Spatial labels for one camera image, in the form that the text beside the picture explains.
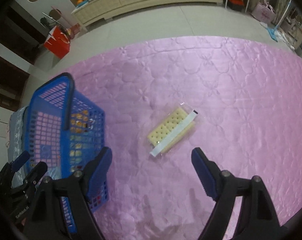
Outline grey blue folded blanket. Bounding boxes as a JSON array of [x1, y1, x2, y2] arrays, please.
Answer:
[[6, 106, 29, 188]]

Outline blue plastic basket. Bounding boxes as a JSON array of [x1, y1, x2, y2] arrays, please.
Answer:
[[25, 73, 108, 233]]

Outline pink quilted table cloth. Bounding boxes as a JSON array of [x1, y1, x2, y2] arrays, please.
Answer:
[[67, 36, 302, 239]]

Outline clear packed soda crackers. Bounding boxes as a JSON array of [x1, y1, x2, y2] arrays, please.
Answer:
[[146, 102, 203, 158]]

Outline red paper bag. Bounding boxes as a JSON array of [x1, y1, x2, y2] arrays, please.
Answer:
[[44, 26, 70, 59]]

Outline broom and mop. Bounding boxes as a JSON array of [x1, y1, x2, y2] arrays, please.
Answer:
[[42, 7, 72, 29]]

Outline pink gift bag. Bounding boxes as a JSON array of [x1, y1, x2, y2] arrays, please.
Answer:
[[251, 0, 276, 24]]

